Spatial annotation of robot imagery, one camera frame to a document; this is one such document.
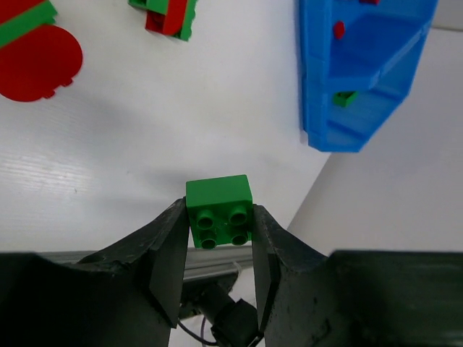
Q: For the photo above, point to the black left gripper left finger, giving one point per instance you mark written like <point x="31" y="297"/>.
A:
<point x="127" y="294"/>

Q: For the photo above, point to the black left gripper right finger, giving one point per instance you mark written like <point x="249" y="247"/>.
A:
<point x="352" y="297"/>

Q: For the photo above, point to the green square lego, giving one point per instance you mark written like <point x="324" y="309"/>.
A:
<point x="220" y="211"/>

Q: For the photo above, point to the red rounded lego piece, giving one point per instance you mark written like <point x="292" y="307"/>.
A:
<point x="36" y="64"/>

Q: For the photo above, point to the green lego plate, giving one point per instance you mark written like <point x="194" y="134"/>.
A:
<point x="42" y="14"/>

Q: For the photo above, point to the red long lego brick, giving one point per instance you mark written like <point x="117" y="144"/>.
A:
<point x="10" y="9"/>

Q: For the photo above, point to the blue plastic sorting bin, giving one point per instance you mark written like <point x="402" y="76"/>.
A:
<point x="377" y="57"/>

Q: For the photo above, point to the red lego piece in bin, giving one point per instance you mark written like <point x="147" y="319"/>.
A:
<point x="339" y="30"/>

